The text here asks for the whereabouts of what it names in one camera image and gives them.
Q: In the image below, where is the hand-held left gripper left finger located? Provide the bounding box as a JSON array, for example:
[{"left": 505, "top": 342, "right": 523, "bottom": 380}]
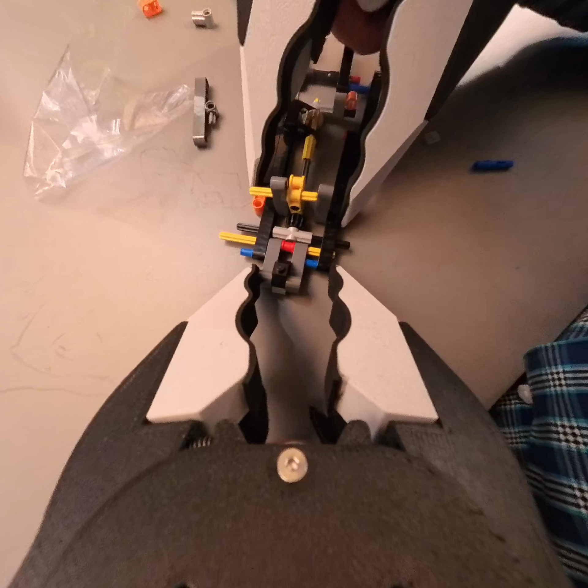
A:
[{"left": 146, "top": 265, "right": 269, "bottom": 445}]

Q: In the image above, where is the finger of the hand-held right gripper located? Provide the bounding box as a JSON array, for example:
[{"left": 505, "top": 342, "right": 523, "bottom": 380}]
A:
[
  {"left": 343, "top": 0, "right": 475, "bottom": 228},
  {"left": 239, "top": 0, "right": 334, "bottom": 183}
]

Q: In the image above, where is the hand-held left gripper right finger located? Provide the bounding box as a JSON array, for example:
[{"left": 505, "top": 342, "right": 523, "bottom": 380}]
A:
[{"left": 309, "top": 266, "right": 439, "bottom": 445}]

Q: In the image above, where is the black lego drive shaft assembly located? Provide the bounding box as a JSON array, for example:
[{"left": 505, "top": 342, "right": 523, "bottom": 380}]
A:
[{"left": 218, "top": 46, "right": 382, "bottom": 297}]

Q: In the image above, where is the grey lego beam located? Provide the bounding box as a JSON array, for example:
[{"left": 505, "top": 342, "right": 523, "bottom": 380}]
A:
[{"left": 190, "top": 77, "right": 212, "bottom": 149}]

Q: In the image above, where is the person's right hand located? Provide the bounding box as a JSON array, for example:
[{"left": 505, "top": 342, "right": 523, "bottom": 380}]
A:
[{"left": 331, "top": 4, "right": 392, "bottom": 54}]

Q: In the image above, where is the blue plaid shirt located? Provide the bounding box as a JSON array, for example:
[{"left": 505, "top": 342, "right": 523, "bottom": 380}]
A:
[{"left": 489, "top": 305, "right": 588, "bottom": 588}]

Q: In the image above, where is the clear plastic bag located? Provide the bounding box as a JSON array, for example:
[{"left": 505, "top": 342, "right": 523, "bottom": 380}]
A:
[{"left": 23, "top": 46, "right": 194, "bottom": 203}]

